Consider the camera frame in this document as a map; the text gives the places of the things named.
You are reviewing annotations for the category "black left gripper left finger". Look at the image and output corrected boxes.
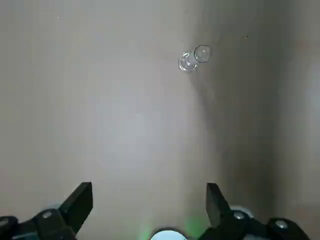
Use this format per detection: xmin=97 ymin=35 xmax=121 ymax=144
xmin=0 ymin=181 xmax=94 ymax=240

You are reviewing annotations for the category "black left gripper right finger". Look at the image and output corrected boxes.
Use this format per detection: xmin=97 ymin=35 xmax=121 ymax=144
xmin=197 ymin=182 xmax=311 ymax=240

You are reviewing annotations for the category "clear glass beaker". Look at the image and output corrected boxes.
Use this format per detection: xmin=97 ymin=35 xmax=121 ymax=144
xmin=177 ymin=44 xmax=213 ymax=74

